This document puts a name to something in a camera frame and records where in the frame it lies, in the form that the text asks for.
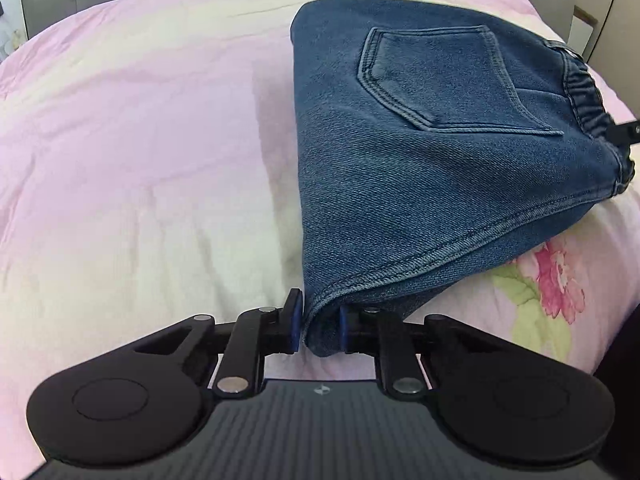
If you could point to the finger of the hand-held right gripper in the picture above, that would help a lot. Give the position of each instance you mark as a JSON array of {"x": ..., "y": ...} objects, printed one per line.
[{"x": 627, "y": 132}]

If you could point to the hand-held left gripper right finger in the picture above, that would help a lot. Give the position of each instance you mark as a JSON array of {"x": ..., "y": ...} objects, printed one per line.
[{"x": 344, "y": 332}]

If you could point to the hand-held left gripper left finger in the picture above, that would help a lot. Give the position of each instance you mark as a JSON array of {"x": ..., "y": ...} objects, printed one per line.
[{"x": 296, "y": 322}]

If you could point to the blue denim pants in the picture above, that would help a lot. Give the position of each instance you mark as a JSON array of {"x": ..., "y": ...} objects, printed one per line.
[{"x": 425, "y": 170}]

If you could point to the cream wardrobe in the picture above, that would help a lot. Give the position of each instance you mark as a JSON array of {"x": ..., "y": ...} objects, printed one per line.
[{"x": 617, "y": 25}]

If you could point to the wooden bedside table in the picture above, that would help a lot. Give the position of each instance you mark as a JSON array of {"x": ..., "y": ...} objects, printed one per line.
[{"x": 582, "y": 30}]

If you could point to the pink floral duvet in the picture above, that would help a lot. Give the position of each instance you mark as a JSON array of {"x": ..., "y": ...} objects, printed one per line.
[{"x": 150, "y": 160}]

